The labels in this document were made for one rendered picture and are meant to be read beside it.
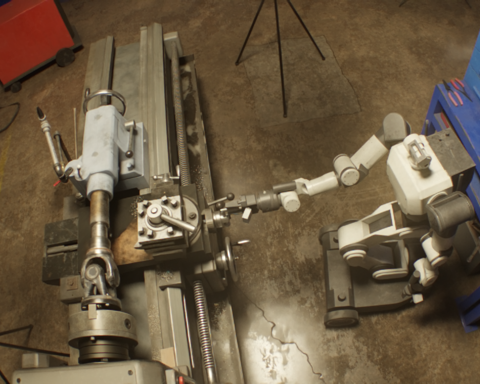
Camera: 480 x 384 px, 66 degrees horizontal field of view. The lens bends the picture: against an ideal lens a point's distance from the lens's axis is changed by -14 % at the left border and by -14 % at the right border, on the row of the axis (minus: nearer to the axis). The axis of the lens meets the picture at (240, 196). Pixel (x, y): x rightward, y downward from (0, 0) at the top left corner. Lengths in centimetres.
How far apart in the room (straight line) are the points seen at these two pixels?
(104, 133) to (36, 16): 256
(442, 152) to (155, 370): 123
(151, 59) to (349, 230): 156
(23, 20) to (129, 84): 184
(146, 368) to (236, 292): 148
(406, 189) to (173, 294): 99
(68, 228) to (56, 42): 271
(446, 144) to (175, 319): 125
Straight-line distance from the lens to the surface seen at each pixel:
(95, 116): 196
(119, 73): 286
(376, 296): 242
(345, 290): 236
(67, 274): 194
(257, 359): 248
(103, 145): 183
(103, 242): 162
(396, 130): 168
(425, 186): 154
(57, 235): 205
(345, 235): 202
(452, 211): 150
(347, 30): 412
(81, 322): 143
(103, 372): 122
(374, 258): 221
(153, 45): 277
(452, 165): 160
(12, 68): 450
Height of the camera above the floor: 244
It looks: 58 degrees down
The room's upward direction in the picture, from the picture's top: 13 degrees counter-clockwise
